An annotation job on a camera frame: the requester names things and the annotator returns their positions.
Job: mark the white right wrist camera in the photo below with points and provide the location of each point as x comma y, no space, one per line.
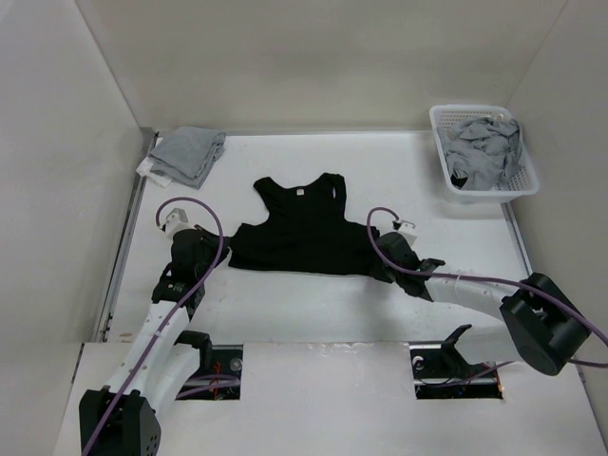
406,229

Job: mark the folded grey tank top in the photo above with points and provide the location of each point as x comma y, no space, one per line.
188,154

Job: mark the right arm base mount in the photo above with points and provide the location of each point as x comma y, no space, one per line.
441,373

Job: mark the white plastic laundry basket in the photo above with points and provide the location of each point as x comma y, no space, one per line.
524,183

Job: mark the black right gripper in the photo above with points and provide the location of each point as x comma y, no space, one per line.
378,273

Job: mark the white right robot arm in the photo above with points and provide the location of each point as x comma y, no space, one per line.
538,324

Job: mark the grey tank top in basket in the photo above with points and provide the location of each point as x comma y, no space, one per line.
483,152

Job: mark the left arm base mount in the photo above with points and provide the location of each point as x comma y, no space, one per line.
218,377

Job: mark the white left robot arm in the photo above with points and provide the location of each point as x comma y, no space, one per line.
123,417

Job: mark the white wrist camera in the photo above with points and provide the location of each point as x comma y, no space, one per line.
406,229
176,221

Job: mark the black tank top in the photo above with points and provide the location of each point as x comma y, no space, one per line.
305,232

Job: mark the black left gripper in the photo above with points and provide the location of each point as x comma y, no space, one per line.
215,241

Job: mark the folded white tank top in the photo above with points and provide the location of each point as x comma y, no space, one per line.
144,170

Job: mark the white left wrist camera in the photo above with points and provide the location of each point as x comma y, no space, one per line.
176,221

